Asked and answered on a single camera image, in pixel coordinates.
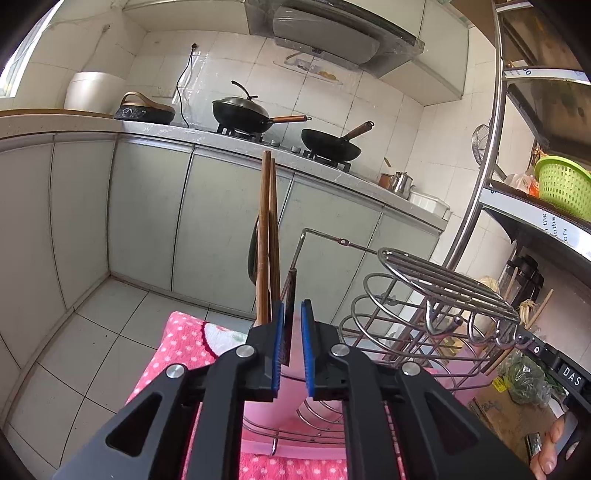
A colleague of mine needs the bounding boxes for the dark chopstick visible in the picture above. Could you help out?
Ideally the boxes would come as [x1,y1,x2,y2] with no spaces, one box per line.
[281,268,297,366]

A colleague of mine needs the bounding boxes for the black ladle spoon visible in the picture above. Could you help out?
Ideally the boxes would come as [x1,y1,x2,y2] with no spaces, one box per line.
[247,220,259,285]

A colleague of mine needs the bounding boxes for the brown wooden chopstick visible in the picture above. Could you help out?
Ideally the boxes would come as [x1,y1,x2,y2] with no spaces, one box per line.
[254,151,271,326]
[269,158,280,304]

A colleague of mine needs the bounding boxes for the person right hand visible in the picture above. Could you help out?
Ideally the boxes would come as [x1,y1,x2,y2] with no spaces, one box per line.
[530,415,566,480]

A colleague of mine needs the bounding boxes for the pink polka dot towel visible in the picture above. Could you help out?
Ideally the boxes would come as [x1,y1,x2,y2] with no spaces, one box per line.
[124,310,408,480]

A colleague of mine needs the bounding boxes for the cardboard box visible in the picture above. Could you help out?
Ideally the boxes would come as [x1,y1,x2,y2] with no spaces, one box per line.
[468,385,556,463]

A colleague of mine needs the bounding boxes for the bagged green vegetables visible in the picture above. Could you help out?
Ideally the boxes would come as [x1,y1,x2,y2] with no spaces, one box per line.
[498,350,552,407]

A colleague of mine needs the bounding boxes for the napa cabbage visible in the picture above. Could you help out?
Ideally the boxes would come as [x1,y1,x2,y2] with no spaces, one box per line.
[479,276,500,294]

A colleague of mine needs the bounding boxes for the black blender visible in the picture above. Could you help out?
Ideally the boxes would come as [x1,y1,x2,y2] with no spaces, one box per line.
[502,255,544,310]

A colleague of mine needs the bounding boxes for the steel kettle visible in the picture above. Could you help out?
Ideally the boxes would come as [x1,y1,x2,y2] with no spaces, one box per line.
[390,171,413,200]

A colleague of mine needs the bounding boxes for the black frying pan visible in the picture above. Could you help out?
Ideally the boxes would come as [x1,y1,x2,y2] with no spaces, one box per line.
[301,121,375,163]

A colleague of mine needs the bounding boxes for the black wok with lid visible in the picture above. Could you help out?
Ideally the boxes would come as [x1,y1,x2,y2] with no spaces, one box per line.
[212,80,311,135]

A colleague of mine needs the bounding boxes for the metal shelf rack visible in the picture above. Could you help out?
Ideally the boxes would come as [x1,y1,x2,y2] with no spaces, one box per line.
[444,1,590,268]

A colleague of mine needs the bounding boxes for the green plastic colander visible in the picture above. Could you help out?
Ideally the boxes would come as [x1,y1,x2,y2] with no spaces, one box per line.
[535,156,591,222]

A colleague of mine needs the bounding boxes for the black induction pot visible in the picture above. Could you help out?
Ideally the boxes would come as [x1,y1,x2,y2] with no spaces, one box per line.
[113,91,176,125]

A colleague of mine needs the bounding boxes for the white rice cooker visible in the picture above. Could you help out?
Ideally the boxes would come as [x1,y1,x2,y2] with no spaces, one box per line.
[64,72,126,114]

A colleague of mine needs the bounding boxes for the range hood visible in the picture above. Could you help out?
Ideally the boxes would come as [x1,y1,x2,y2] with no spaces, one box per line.
[245,1,425,78]

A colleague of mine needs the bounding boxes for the wire utensil rack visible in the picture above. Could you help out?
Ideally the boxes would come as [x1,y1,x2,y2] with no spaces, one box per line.
[241,227,537,455]

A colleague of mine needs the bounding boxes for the wire mesh strainer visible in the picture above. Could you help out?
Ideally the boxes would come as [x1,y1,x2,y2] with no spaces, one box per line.
[471,124,507,181]

